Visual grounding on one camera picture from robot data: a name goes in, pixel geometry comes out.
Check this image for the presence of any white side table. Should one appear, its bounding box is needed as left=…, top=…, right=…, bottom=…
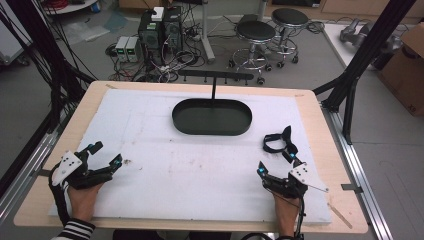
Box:
left=321, top=21, right=412, bottom=72

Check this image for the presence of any aluminium rail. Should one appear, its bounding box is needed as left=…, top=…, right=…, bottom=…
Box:
left=320, top=102, right=395, bottom=240
left=0, top=111, right=69, bottom=225

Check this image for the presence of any black gripper strap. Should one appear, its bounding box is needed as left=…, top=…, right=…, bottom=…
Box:
left=48, top=173, right=73, bottom=228

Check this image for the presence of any black round stool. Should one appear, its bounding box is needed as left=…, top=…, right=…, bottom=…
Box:
left=266, top=7, right=312, bottom=70
left=227, top=19, right=278, bottom=86

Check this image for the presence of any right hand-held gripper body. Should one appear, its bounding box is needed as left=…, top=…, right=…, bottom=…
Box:
left=261, top=161, right=330, bottom=200

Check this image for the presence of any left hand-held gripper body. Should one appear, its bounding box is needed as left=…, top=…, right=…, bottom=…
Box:
left=49, top=149, right=114, bottom=191

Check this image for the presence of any person's left hand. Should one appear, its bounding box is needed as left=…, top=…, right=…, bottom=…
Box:
left=67, top=182, right=105, bottom=223

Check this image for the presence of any thin wooden stick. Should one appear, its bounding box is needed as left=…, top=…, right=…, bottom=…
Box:
left=326, top=202, right=354, bottom=230

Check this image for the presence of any grey table leg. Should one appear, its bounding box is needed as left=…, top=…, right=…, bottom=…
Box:
left=199, top=0, right=218, bottom=65

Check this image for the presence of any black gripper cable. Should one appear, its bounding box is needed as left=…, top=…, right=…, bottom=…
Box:
left=240, top=196, right=307, bottom=240

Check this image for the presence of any brown cardboard box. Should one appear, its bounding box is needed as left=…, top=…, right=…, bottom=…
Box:
left=377, top=21, right=424, bottom=118

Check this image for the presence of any grey metal bracket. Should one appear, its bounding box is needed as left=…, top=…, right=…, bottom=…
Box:
left=340, top=182, right=365, bottom=195

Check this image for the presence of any small white box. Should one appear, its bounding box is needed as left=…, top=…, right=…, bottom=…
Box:
left=150, top=6, right=165, bottom=23

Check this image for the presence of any clear plastic sheet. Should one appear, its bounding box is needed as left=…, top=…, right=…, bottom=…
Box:
left=61, top=11, right=129, bottom=44

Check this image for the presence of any tangle of floor cables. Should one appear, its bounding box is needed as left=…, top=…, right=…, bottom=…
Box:
left=104, top=6, right=209, bottom=84

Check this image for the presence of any black strap loop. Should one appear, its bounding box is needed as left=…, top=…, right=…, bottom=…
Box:
left=262, top=125, right=299, bottom=156

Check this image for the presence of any black metal frame post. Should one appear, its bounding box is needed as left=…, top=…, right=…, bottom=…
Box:
left=0, top=0, right=97, bottom=134
left=312, top=0, right=418, bottom=145

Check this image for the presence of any person's right hand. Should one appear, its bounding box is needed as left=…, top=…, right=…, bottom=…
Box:
left=271, top=190, right=302, bottom=238

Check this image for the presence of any black oval tray hanger stand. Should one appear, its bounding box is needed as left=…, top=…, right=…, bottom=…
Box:
left=171, top=69, right=255, bottom=137

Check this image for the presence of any grey power supply unit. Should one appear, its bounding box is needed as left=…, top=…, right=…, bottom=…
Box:
left=126, top=35, right=143, bottom=63
left=114, top=35, right=130, bottom=63

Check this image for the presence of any black computer tower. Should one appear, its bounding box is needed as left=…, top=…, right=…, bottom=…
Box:
left=162, top=5, right=185, bottom=56
left=137, top=11, right=166, bottom=66

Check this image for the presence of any white foam mat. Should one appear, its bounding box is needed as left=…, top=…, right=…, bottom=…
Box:
left=48, top=88, right=333, bottom=225

